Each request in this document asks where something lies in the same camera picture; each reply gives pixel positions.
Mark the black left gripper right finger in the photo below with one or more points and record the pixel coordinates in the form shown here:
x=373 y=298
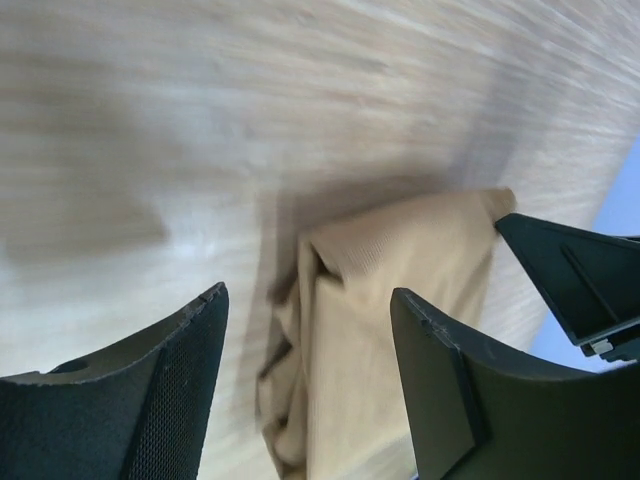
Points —
x=480 y=409

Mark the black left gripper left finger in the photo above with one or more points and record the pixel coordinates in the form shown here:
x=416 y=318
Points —
x=136 y=409

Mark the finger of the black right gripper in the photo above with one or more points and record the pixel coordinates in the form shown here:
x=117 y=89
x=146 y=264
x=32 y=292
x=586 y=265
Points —
x=588 y=280

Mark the tan ribbed tank top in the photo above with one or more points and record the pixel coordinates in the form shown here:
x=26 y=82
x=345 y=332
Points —
x=331 y=404

